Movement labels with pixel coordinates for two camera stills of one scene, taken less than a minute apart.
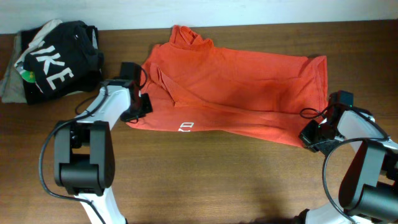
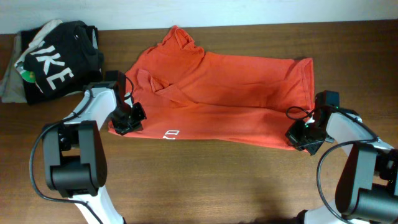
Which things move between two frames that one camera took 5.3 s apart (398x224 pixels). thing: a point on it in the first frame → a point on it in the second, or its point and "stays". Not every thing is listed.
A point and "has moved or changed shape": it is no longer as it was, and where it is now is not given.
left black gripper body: (140, 107) → (125, 118)
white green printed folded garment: (28, 76) stays
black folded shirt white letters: (68, 61) stays
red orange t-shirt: (194, 86) has moved or changed shape
